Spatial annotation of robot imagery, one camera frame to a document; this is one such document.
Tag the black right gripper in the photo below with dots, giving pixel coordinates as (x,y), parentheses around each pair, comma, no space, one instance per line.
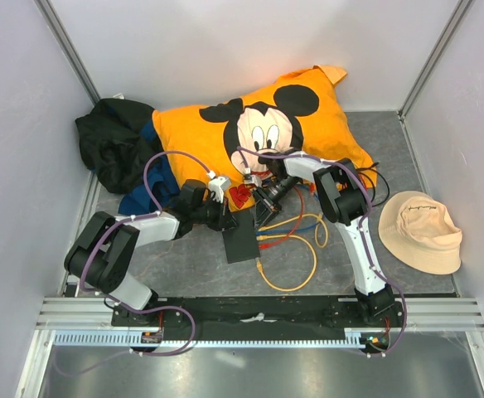
(263,209)

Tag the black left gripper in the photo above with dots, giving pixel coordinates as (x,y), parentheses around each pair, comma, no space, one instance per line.
(225,219)

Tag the black network switch box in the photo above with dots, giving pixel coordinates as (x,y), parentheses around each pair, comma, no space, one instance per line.
(241,242)

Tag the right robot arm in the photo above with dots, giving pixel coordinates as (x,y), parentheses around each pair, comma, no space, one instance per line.
(345,203)

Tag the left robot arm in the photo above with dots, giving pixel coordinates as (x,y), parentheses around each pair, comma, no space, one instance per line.
(101,255)

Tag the orange Mickey Mouse pillow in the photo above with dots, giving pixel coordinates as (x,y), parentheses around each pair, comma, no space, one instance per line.
(298,111)

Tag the black and blue clothing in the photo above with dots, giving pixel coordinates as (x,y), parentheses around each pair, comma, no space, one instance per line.
(116,139)

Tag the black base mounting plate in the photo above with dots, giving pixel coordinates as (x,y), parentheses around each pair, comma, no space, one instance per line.
(258,318)

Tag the beige bucket hat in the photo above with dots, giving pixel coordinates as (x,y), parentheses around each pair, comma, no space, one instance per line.
(420,232)

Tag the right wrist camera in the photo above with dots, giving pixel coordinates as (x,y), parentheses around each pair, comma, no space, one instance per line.
(253,180)

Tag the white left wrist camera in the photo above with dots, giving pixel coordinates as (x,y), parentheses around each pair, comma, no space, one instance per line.
(217,187)

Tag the yellow ethernet cable long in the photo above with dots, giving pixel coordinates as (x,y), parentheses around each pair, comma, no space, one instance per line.
(296,266)

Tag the aluminium rail frame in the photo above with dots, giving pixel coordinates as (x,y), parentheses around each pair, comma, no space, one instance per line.
(392,47)

